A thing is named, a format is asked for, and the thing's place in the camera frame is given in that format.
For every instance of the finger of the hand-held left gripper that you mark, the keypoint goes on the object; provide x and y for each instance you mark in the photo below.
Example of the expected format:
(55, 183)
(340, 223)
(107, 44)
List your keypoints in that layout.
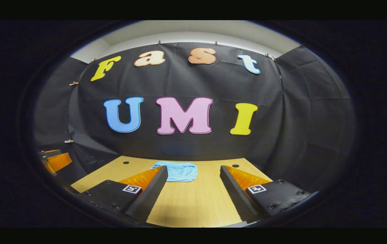
(49, 153)
(59, 162)

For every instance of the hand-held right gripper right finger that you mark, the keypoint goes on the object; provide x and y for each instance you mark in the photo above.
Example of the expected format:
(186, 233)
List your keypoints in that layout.
(235, 196)

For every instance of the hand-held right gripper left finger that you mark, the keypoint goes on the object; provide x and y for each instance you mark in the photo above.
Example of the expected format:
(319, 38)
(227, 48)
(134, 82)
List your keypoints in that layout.
(151, 196)

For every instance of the light blue T-shirt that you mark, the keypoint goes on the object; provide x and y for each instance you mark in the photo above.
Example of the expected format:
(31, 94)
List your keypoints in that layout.
(179, 171)

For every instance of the pink backdrop clip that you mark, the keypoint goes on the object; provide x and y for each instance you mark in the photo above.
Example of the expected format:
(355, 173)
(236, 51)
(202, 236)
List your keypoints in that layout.
(74, 83)

